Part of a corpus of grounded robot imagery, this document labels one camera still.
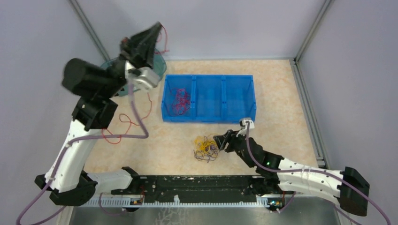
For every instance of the white slotted cable duct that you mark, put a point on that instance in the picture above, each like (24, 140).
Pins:
(124, 201)

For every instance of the blue three-compartment plastic bin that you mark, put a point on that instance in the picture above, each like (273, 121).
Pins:
(208, 98)

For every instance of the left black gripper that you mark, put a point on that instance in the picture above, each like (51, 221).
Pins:
(139, 48)

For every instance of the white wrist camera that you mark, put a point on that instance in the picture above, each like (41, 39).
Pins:
(246, 124)
(144, 78)

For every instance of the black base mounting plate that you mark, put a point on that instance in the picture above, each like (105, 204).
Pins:
(200, 196)

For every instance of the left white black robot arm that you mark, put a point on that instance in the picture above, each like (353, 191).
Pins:
(66, 180)

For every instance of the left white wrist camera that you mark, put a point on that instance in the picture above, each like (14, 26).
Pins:
(144, 78)

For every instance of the aluminium frame rail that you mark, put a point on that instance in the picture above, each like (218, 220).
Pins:
(247, 184)

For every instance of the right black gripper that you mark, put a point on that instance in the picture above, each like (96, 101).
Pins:
(222, 140)

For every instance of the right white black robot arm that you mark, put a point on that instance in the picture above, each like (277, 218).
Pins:
(347, 188)

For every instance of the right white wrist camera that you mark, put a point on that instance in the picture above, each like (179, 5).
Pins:
(246, 124)

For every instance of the teal transparent plastic tub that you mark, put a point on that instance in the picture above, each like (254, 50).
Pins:
(159, 67)

